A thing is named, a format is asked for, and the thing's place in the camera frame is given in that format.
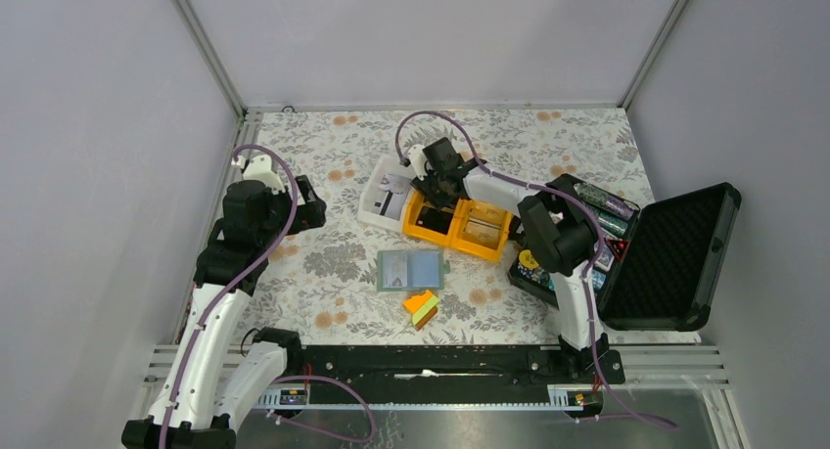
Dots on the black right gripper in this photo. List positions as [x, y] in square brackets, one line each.
[423, 185]

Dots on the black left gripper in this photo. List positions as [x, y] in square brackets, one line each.
[309, 214]

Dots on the black credit card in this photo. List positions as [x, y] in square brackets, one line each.
[436, 220]

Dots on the green card holder wallet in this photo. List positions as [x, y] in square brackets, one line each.
[426, 270]

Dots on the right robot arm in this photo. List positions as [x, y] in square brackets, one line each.
[556, 227]

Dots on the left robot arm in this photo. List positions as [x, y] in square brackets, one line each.
[195, 408]

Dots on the white plastic bin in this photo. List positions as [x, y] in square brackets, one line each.
[365, 214]

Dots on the yellow dealer button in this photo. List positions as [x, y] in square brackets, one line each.
[527, 260]

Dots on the orange green sticky notes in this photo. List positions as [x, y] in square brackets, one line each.
[422, 307]

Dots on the black poker chip case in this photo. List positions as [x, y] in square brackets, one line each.
[656, 267]

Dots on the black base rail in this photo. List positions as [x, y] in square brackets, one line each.
[419, 375]

